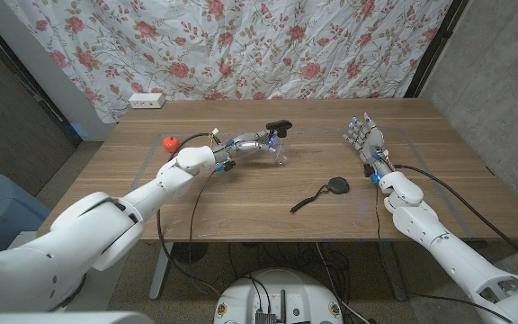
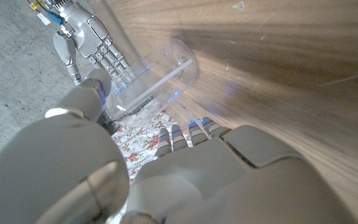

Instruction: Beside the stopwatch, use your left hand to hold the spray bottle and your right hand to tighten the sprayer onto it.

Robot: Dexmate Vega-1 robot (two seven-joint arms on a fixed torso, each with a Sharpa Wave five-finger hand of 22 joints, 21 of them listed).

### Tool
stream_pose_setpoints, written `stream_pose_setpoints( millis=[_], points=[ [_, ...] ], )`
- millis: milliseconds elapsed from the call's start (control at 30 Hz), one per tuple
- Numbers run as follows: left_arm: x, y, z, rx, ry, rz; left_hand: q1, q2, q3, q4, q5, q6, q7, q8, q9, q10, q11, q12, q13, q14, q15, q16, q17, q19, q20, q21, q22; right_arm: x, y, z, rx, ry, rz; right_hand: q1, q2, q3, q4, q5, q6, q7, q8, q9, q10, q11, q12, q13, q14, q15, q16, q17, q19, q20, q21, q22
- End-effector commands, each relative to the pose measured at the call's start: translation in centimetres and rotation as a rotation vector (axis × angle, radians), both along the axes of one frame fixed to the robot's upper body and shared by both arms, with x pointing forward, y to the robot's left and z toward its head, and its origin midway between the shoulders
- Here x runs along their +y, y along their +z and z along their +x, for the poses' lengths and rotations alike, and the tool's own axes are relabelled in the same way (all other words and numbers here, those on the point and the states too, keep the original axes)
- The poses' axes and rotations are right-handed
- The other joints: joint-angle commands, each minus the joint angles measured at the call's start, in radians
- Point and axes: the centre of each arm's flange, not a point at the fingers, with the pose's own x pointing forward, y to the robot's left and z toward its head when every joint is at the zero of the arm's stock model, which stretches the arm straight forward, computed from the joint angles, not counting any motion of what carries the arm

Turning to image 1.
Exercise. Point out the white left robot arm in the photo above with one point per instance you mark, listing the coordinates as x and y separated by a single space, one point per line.
106 225

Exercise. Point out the floral print backdrop cloth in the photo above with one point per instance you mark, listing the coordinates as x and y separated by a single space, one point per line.
241 45

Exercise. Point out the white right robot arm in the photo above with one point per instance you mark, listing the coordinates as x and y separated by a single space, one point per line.
443 247

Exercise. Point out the grey metal table leg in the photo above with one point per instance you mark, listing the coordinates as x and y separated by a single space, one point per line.
394 274
160 274

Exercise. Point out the white robot torso base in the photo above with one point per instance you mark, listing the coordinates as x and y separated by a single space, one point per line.
277 292

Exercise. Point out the small red tomato toy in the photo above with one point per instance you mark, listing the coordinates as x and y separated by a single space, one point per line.
171 144

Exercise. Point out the black backdrop stand pole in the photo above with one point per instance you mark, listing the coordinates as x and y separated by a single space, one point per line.
434 45

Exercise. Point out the clear plastic spray bottle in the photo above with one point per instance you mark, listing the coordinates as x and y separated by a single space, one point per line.
282 154

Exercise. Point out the white wall pillar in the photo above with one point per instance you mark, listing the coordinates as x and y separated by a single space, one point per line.
61 90

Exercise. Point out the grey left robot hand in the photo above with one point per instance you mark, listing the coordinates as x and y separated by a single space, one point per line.
250 144

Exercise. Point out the white power strip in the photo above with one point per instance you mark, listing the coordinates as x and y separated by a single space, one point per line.
146 100

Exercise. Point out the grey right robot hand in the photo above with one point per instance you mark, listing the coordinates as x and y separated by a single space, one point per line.
370 141

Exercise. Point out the black trigger sprayer head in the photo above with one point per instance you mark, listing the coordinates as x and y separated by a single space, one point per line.
279 124

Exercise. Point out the black round floor disc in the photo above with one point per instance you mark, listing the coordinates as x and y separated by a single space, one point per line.
196 253

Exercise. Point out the white robot chest shell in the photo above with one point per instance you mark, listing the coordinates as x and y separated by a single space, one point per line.
61 318

